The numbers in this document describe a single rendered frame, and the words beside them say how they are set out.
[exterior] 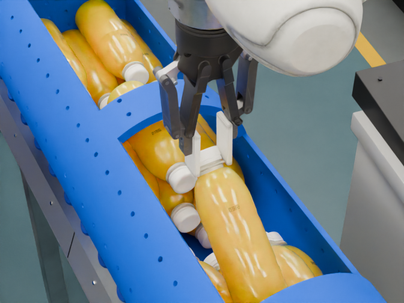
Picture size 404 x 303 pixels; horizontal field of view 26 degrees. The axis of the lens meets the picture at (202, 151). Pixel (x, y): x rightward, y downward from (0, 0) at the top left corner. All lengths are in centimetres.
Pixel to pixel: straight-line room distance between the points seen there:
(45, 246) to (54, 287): 17
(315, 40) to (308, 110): 239
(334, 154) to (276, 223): 162
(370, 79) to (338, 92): 160
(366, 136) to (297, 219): 33
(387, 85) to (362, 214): 27
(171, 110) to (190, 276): 21
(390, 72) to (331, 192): 126
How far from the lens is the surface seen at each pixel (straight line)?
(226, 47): 96
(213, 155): 110
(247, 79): 104
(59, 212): 158
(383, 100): 155
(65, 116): 132
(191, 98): 102
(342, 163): 292
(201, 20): 92
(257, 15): 72
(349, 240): 180
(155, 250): 112
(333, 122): 306
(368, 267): 175
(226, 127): 107
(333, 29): 71
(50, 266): 231
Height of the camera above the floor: 206
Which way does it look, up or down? 45 degrees down
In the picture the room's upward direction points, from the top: straight up
